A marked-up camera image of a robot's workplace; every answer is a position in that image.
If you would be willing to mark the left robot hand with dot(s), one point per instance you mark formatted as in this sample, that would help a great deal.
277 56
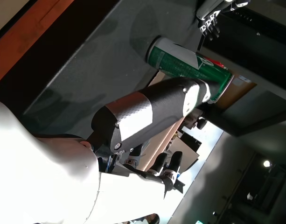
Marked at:
209 18

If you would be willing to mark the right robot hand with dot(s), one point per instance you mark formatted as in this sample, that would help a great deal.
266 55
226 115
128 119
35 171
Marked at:
133 112

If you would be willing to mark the green drink can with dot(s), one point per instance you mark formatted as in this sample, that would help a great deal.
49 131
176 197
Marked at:
180 63

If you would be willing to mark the open cardboard box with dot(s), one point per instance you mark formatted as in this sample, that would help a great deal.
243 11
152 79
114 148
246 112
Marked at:
236 93

